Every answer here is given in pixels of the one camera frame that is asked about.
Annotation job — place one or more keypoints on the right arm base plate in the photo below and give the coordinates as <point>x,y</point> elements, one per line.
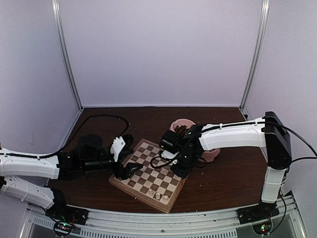
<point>256,213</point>

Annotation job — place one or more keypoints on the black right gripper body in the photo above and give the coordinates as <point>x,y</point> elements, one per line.
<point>187,161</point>

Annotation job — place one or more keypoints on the pink double bowl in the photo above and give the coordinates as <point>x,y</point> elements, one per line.
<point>175,126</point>

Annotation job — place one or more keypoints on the left aluminium frame post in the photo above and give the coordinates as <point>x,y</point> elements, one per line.
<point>65,55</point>

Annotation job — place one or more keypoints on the dark chess pieces pile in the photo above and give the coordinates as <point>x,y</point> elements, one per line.
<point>182,130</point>

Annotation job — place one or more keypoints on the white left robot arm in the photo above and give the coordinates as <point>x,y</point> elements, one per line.
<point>87,157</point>

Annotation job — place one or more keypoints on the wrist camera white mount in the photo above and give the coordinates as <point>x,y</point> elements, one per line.
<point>168,155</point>
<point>119,144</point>

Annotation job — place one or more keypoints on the front aluminium rail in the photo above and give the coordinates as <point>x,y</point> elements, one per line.
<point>209,224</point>

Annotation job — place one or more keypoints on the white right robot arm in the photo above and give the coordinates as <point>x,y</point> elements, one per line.
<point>267,132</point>

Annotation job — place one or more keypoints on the right aluminium frame post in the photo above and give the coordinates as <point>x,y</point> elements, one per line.
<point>257,52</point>

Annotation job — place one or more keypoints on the aluminium frame post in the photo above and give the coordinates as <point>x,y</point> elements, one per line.
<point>65,55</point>
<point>257,52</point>

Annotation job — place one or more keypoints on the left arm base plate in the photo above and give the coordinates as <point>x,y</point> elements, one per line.
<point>73,215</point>

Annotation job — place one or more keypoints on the white rook piece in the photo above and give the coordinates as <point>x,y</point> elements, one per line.
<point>165,197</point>

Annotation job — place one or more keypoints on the wooden chess board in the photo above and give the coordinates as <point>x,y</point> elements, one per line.
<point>162,180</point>

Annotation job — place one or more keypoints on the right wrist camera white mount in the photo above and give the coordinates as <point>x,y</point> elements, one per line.
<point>168,155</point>

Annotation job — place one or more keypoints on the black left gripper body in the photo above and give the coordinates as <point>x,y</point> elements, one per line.
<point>118,171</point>

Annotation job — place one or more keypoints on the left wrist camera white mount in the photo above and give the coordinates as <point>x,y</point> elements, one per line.
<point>119,144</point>

